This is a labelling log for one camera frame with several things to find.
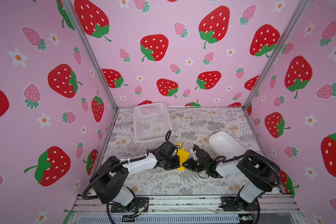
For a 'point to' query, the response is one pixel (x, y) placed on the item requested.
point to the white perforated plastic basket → (151, 121)
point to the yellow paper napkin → (183, 155)
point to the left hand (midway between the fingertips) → (182, 166)
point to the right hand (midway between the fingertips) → (180, 165)
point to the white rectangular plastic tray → (222, 144)
